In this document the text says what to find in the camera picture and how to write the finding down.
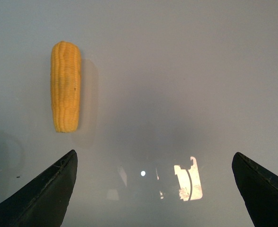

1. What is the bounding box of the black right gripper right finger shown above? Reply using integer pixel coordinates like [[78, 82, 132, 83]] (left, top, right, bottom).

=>
[[232, 152, 278, 227]]

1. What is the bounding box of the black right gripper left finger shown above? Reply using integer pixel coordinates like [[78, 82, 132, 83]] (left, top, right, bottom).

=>
[[0, 150, 78, 227]]

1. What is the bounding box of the yellow corn cob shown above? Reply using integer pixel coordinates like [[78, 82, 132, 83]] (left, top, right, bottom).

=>
[[50, 41, 81, 133]]

